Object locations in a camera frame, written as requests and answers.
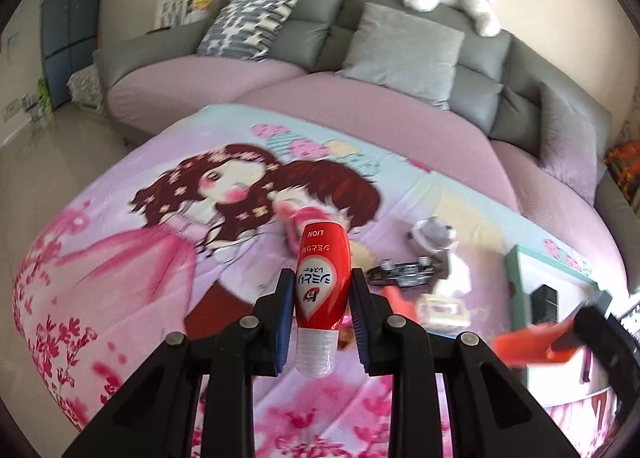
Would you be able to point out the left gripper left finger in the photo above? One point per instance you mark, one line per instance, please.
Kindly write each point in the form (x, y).
(275, 313)

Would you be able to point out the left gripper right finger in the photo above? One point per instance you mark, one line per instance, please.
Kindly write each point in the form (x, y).
(369, 312)

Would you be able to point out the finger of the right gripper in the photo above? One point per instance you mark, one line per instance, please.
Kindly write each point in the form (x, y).
(610, 343)

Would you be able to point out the black toy car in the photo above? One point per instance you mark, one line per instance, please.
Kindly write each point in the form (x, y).
(402, 275)

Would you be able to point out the red Lion tube bottle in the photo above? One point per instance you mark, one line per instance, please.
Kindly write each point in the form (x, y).
(321, 291)

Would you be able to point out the orange plastic toy piece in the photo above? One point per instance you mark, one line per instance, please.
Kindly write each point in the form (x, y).
(542, 344)

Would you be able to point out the black rectangular box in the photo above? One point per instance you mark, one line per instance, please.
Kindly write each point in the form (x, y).
(544, 305)

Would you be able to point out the teal rimmed white box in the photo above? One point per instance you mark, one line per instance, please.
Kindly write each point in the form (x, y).
(580, 377)

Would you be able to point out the white smart watch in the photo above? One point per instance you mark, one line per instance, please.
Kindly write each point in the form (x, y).
(432, 236)

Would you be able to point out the cartoon couple printed bedsheet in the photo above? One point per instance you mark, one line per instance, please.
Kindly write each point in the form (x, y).
(192, 228)

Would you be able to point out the orange patterned bag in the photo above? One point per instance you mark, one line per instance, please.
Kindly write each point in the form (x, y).
(624, 165)

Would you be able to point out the grey purple plush pillow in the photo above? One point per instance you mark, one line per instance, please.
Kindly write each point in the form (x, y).
(568, 145)

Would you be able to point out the grey sofa with pink cover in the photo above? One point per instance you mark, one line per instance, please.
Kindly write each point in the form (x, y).
(488, 138)

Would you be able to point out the light grey square pillow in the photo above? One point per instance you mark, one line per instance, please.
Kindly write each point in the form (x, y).
(399, 51)

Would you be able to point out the black white patterned pillow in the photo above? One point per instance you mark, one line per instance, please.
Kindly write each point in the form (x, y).
(245, 29)

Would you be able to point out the white magazine rack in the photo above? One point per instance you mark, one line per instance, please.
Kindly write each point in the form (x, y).
(174, 13)

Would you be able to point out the dark blue refrigerator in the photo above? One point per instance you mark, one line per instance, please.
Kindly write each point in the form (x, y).
(68, 38)

